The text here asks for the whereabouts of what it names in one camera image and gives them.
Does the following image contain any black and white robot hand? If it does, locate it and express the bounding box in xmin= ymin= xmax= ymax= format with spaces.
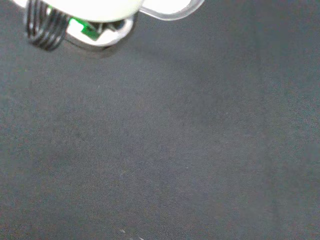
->
xmin=11 ymin=0 xmax=146 ymax=52

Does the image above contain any black bench cloth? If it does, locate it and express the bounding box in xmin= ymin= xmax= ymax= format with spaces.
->
xmin=0 ymin=0 xmax=320 ymax=240

